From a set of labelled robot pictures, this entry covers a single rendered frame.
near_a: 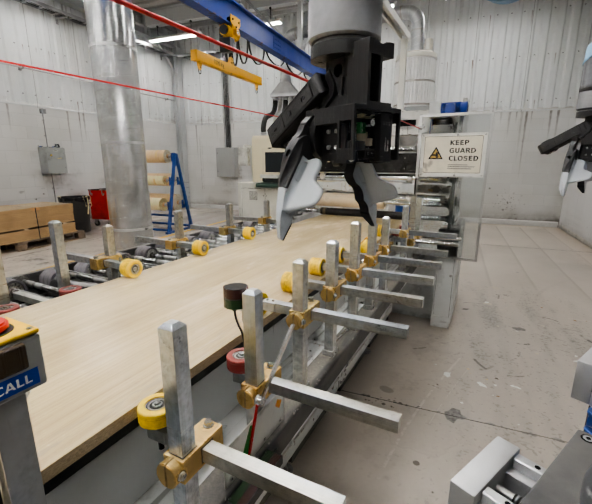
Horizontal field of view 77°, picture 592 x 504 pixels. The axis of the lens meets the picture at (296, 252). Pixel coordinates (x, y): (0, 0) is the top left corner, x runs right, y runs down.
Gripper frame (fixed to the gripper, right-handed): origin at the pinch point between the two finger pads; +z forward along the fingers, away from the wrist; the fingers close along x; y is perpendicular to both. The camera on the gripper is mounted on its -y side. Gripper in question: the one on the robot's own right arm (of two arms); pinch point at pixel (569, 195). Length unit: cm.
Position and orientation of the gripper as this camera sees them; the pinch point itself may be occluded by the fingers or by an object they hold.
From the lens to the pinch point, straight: 119.6
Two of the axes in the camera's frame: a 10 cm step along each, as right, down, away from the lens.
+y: 6.2, 1.9, -7.7
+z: 0.0, 9.7, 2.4
